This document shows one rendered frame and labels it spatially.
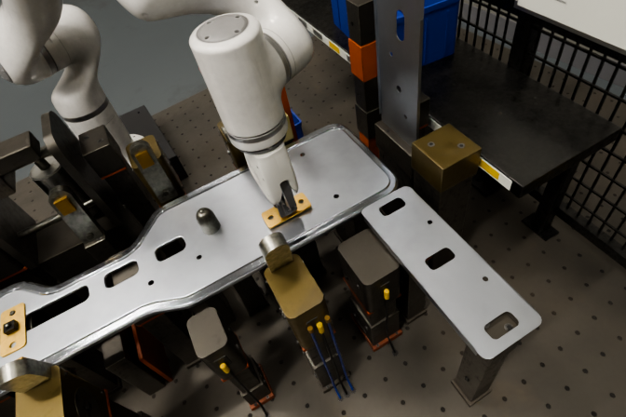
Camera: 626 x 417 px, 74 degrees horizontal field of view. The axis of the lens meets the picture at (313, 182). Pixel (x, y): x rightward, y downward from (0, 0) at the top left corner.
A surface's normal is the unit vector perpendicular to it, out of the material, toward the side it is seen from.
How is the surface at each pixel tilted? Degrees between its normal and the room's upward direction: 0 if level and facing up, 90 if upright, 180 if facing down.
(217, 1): 119
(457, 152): 0
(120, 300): 0
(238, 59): 90
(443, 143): 0
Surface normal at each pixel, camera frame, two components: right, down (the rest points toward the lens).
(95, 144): -0.16, -0.65
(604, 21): -0.87, 0.45
